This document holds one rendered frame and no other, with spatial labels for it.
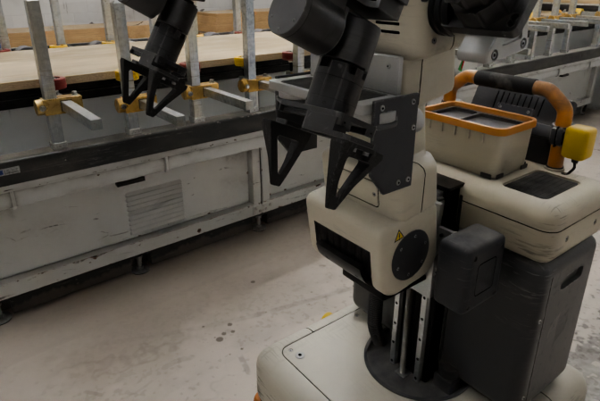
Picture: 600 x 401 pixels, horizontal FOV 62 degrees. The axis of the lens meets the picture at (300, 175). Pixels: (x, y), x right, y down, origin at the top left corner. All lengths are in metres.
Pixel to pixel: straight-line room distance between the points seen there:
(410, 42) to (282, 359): 0.90
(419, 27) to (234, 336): 1.40
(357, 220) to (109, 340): 1.28
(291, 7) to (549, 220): 0.70
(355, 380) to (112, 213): 1.27
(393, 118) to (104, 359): 1.44
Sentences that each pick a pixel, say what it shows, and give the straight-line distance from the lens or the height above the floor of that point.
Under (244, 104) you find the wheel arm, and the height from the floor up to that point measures 0.82.
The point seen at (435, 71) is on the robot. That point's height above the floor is 1.06.
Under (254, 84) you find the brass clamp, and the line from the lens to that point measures 2.05.
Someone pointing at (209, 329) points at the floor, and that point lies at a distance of 1.97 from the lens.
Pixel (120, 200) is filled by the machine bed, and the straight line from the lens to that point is 2.19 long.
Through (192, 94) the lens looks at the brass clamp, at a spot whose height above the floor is 0.82.
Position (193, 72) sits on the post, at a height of 0.89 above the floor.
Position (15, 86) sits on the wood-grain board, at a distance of 1.89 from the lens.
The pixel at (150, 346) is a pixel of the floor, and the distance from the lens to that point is 1.94.
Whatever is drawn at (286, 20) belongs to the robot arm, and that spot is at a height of 1.18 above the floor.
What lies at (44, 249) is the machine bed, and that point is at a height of 0.24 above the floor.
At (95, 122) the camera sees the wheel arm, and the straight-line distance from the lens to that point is 1.48.
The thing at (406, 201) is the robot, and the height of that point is 0.84.
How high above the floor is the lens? 1.22
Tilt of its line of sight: 22 degrees down
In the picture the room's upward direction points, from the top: straight up
